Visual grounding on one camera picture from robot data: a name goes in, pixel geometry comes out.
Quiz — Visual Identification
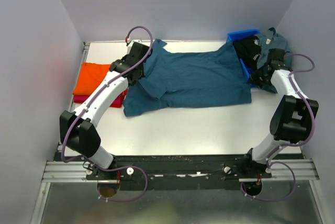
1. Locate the black t shirt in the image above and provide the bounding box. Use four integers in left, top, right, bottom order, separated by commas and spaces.
232, 35, 261, 70

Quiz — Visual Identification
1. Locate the orange t shirt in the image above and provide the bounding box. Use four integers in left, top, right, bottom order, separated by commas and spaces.
73, 62, 109, 96

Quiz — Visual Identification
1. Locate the grey blue t shirt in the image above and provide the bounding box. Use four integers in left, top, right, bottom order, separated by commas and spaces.
255, 28, 292, 69

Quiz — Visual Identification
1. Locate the teal blue t shirt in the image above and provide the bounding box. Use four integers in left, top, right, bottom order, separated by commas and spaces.
123, 39, 252, 117

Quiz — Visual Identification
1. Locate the pink t shirt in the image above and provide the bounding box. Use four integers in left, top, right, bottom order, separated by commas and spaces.
73, 89, 128, 108

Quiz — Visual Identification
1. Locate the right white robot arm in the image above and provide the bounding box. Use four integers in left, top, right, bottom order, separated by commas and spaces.
241, 49, 319, 178

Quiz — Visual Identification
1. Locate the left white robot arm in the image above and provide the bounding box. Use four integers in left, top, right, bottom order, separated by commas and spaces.
60, 41, 152, 180

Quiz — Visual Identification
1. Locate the blue plastic bin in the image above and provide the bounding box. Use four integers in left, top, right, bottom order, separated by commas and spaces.
227, 29, 261, 87

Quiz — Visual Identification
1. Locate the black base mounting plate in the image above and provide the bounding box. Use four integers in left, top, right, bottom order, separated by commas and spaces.
53, 152, 306, 192

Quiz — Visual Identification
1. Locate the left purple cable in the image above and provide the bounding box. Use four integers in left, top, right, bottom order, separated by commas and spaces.
60, 26, 153, 204

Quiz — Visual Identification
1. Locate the purple cable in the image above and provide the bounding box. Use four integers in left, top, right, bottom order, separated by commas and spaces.
60, 26, 153, 204
239, 53, 316, 201

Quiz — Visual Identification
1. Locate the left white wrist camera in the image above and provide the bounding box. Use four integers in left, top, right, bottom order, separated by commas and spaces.
126, 38, 142, 53

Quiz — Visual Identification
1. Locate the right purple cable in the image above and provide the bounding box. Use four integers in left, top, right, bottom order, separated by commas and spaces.
239, 53, 316, 201

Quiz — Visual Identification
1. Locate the aluminium frame rail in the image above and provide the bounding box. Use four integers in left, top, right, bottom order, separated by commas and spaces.
28, 41, 100, 224

